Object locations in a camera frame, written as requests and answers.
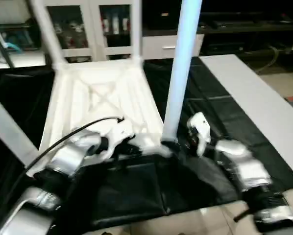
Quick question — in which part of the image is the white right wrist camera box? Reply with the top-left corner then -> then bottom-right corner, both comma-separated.
187,112 -> 211,156

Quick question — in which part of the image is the black metal stand leg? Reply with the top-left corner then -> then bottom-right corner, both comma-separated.
234,208 -> 258,222

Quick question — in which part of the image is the white plastic table top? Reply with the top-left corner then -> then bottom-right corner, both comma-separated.
28,58 -> 174,177

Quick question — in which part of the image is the white drawer unit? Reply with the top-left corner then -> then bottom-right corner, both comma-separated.
143,33 -> 205,59

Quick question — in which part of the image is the black work mat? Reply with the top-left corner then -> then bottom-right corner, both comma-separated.
0,56 -> 293,231

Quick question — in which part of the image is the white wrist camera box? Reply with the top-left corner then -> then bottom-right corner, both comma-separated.
187,112 -> 211,156
103,117 -> 135,158

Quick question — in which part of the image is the blue frame trolley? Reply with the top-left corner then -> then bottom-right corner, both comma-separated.
0,20 -> 34,57

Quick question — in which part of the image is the white drawer cabinet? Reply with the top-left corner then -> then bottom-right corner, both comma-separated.
144,0 -> 293,55

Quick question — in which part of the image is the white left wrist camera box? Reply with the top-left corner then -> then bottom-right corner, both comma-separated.
103,117 -> 135,158

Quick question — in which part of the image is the white glass door cabinet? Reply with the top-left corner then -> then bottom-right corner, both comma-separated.
43,0 -> 143,62

